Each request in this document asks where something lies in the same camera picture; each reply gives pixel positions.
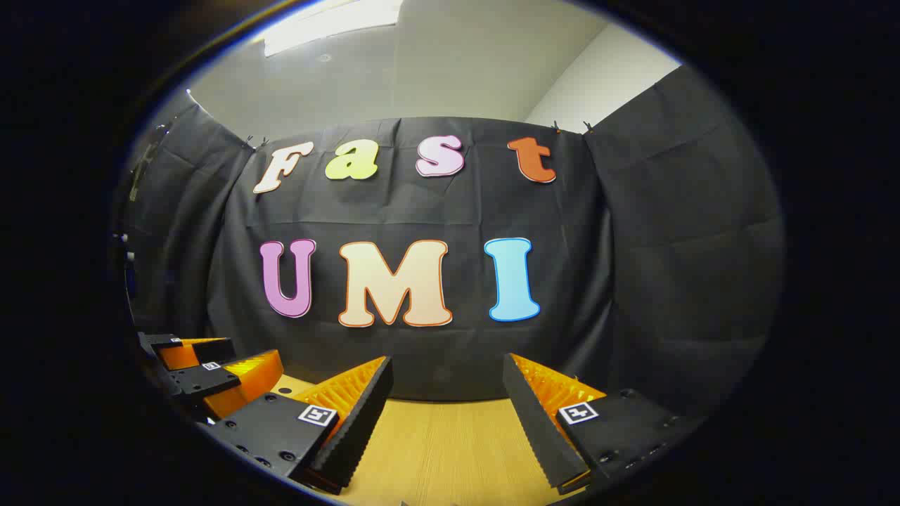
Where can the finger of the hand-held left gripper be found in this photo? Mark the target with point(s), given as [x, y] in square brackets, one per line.
[211, 349]
[200, 383]

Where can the ceiling light panel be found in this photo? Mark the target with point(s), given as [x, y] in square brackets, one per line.
[330, 21]

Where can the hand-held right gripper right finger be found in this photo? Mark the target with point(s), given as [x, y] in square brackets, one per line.
[534, 422]

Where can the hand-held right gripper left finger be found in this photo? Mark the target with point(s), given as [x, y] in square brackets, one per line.
[362, 414]

